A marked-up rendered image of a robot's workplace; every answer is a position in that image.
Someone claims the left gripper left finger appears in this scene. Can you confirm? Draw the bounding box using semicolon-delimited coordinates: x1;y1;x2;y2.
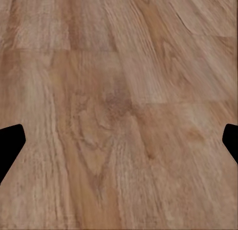
0;124;26;184

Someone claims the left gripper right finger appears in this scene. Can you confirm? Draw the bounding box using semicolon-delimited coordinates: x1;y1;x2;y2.
222;124;238;164

